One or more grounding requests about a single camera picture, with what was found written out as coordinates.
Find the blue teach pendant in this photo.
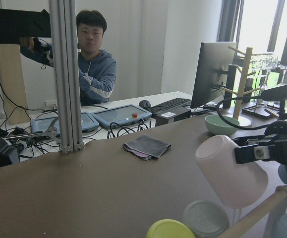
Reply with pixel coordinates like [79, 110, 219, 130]
[91, 104, 152, 129]
[30, 111, 100, 134]

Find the purple cloth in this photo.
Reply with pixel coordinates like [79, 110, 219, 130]
[123, 146, 151, 161]

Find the black computer mouse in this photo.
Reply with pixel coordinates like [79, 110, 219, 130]
[138, 100, 151, 109]

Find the grey cup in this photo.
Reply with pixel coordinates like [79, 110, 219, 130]
[182, 200, 230, 238]

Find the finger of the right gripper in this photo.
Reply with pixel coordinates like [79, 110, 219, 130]
[232, 134, 277, 146]
[234, 140, 282, 164]

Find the glass rack tray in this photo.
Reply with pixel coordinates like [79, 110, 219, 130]
[241, 103, 287, 119]

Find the seated person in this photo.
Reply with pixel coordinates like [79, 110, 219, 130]
[20, 9, 117, 106]

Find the yellow cup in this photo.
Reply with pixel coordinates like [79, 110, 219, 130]
[146, 219, 195, 238]

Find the pink cup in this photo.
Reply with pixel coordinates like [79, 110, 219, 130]
[195, 135, 268, 209]

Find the grey cloth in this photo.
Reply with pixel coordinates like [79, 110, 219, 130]
[122, 134, 171, 160]

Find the black monitor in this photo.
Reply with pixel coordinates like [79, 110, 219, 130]
[190, 42, 236, 109]

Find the white wire cup rack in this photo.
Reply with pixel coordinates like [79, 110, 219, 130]
[218, 185, 287, 238]

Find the green bowl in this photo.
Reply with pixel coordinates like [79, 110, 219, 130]
[205, 115, 238, 136]

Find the black keyboard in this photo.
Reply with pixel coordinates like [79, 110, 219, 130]
[146, 98, 191, 115]

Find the aluminium frame post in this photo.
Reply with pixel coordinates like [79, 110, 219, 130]
[49, 0, 83, 154]

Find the wooden mug tree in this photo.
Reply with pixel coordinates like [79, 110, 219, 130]
[220, 47, 257, 129]

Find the glass mug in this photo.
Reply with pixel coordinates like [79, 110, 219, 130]
[250, 52, 278, 72]

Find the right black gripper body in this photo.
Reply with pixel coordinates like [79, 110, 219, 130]
[264, 120, 287, 165]

